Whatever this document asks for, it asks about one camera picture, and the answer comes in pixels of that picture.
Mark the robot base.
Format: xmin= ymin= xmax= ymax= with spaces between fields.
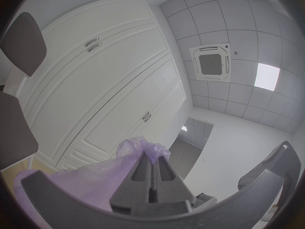
xmin=195 ymin=192 xmax=218 ymax=208

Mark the purple plastic bag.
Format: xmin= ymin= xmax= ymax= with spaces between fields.
xmin=14 ymin=136 xmax=171 ymax=228

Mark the white wardrobe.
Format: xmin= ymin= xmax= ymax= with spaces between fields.
xmin=5 ymin=0 xmax=191 ymax=171

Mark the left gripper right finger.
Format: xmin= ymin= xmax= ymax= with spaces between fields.
xmin=155 ymin=156 xmax=196 ymax=210

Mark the white ceiling air conditioner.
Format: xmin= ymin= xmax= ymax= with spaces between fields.
xmin=189 ymin=43 xmax=231 ymax=82

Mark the white chair with grey cushions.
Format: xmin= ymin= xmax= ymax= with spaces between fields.
xmin=0 ymin=12 xmax=47 ymax=171

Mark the grey curtain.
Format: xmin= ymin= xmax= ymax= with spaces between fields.
xmin=170 ymin=137 xmax=203 ymax=179

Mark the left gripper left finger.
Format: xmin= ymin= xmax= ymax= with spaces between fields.
xmin=109 ymin=150 xmax=153 ymax=215

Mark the square ceiling light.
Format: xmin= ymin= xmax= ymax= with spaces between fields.
xmin=254 ymin=63 xmax=280 ymax=91

